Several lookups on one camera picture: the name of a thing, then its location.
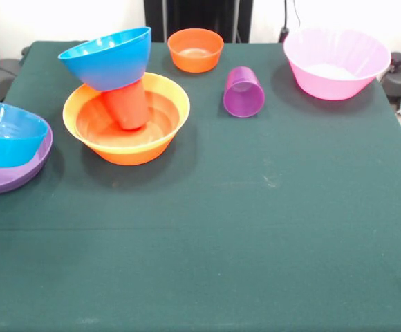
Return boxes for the small blue bowl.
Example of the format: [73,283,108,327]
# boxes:
[0,100,49,169]

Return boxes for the wide purple bowl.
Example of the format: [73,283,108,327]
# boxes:
[0,122,54,195]

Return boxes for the large blue bowl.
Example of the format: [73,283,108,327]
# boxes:
[57,26,152,93]

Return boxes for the red cup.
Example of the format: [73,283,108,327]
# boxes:
[100,80,150,131]

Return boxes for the large orange bowl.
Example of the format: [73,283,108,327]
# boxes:
[62,72,191,166]

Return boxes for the wide red-orange bowl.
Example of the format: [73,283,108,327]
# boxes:
[75,90,180,146]

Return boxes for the small red-orange bowl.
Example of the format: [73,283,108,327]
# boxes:
[167,28,225,74]

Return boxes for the purple cup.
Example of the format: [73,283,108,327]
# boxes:
[223,66,266,119]

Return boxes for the dark green table cloth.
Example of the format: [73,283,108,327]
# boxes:
[0,40,401,332]

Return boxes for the large pink bowl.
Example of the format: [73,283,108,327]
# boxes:
[283,27,393,102]

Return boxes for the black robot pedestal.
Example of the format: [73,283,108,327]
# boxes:
[144,0,254,44]

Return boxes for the black plug with cable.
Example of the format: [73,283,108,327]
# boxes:
[278,0,301,43]

